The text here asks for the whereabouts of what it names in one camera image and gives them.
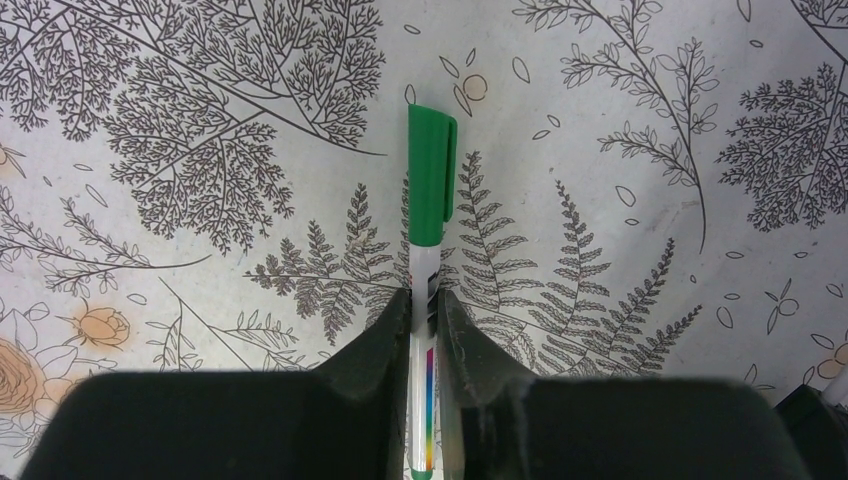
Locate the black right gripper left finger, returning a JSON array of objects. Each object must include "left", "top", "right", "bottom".
[{"left": 22, "top": 289, "right": 411, "bottom": 479}]

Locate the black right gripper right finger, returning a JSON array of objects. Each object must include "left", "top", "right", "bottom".
[{"left": 437, "top": 290, "right": 809, "bottom": 479}]

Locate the white whiteboard marker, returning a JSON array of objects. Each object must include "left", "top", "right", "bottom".
[{"left": 408, "top": 244, "right": 441, "bottom": 479}]

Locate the green marker cap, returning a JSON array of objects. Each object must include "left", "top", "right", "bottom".
[{"left": 407, "top": 105, "right": 458, "bottom": 247}]

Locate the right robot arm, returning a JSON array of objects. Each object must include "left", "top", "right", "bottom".
[{"left": 22, "top": 289, "right": 847, "bottom": 479}]

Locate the floral tablecloth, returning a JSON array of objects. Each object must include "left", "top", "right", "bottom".
[{"left": 1, "top": 1, "right": 847, "bottom": 476}]

